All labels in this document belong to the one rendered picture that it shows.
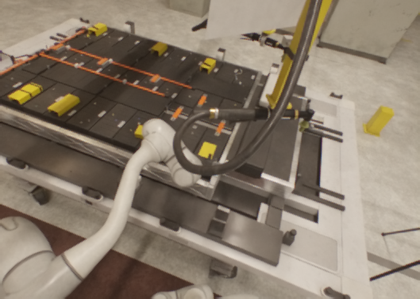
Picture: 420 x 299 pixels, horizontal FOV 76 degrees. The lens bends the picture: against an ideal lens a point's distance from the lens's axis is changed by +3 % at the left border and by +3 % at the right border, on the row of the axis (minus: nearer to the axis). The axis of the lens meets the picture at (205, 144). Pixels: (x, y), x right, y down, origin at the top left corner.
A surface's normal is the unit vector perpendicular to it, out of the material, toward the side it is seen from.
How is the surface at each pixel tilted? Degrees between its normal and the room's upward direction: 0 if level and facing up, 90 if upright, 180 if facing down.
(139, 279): 0
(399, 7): 90
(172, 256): 0
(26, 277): 13
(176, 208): 0
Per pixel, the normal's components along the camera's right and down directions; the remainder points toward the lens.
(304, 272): 0.13, -0.69
